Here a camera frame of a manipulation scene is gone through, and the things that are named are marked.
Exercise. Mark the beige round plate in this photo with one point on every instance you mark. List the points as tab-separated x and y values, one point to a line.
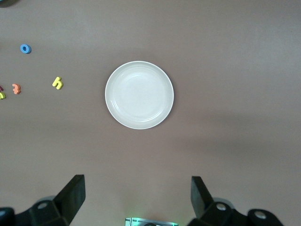
139	94

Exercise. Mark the brown table cover mat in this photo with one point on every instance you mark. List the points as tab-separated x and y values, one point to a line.
211	47

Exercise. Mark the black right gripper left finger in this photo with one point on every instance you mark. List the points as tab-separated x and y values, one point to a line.
58	207

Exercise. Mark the yellow foam letter h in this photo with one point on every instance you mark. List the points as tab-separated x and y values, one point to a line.
56	83

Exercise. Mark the blue foam letter o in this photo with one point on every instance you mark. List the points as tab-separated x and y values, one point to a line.
29	50

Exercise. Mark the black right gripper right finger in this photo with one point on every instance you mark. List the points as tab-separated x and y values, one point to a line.
211	212

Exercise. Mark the orange foam letter t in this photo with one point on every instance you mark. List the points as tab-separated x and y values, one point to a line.
16	89

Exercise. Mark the yellow foam letter s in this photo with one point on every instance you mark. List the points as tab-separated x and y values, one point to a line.
2	96

